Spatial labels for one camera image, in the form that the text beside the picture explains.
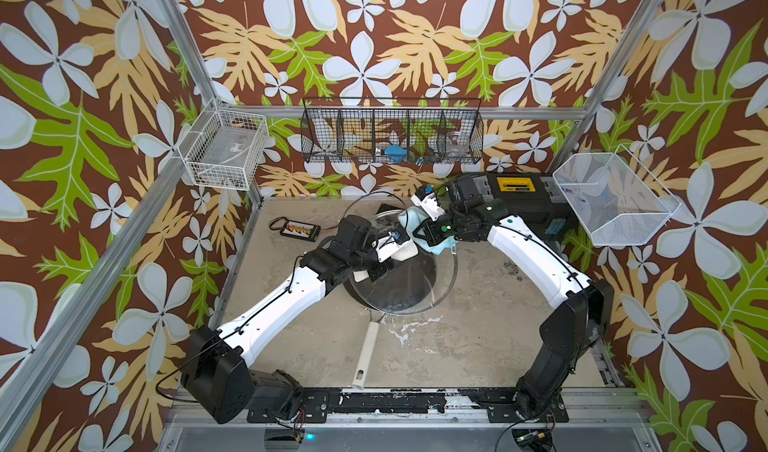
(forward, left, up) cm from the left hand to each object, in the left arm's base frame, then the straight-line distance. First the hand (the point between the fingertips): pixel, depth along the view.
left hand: (397, 247), depth 77 cm
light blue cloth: (+8, -4, +2) cm, 9 cm away
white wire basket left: (+27, +51, +10) cm, 58 cm away
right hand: (+6, -5, -1) cm, 8 cm away
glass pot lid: (+2, -7, -25) cm, 26 cm away
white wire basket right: (+15, -62, +4) cm, 63 cm away
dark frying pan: (-23, +7, -12) cm, 27 cm away
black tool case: (+25, -48, -8) cm, 55 cm away
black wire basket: (+43, +1, +7) cm, 44 cm away
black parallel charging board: (+22, +34, -21) cm, 46 cm away
